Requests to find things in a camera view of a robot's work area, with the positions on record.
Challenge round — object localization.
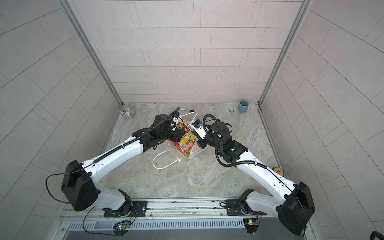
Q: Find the pink orange candy bag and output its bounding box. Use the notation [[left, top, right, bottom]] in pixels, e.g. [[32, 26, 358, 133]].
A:
[[176, 129, 197, 155]]

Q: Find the white printed paper bag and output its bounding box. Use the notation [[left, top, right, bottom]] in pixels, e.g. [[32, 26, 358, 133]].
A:
[[152, 110, 203, 170]]

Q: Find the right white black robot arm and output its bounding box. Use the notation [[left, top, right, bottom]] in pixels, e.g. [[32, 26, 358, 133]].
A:
[[190, 120, 316, 237]]

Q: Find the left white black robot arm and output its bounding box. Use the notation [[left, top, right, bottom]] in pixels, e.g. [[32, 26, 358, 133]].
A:
[[61, 111, 182, 216]]

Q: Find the teal ceramic cup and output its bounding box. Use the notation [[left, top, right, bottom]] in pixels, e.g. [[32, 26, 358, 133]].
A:
[[238, 100, 249, 113]]

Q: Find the striped ceramic mug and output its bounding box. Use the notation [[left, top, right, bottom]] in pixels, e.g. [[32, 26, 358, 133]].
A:
[[119, 104, 135, 118]]

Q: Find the right circuit board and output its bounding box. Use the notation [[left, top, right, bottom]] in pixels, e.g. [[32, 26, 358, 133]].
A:
[[243, 218, 260, 234]]

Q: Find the left green circuit board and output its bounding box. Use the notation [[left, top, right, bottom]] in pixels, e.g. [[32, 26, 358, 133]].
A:
[[113, 221, 132, 231]]

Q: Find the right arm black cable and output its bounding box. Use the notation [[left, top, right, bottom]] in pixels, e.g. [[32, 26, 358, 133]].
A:
[[202, 113, 304, 238]]

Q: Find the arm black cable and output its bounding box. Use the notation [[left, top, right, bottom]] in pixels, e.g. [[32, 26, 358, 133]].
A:
[[202, 113, 304, 238], [45, 107, 181, 203]]

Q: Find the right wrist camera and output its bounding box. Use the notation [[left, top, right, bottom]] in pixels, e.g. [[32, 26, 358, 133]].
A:
[[190, 119, 207, 140]]

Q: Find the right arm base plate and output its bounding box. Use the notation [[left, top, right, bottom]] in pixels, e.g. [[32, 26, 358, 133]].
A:
[[220, 200, 266, 216]]

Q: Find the aluminium mounting rail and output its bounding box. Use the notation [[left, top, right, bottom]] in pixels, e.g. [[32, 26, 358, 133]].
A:
[[58, 196, 313, 221]]

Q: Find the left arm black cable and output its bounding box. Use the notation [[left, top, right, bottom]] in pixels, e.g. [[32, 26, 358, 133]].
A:
[[45, 107, 181, 203]]

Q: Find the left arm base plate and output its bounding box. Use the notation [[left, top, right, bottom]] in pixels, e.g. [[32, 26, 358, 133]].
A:
[[103, 201, 148, 218]]

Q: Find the left aluminium corner post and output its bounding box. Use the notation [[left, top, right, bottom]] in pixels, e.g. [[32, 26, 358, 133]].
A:
[[58, 0, 123, 106]]

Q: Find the aluminium corner post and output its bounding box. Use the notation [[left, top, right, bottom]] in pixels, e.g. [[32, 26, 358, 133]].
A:
[[259, 0, 312, 106], [58, 0, 123, 106]]

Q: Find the right aluminium corner post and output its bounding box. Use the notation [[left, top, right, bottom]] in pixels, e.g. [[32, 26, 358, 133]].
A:
[[259, 0, 312, 106]]

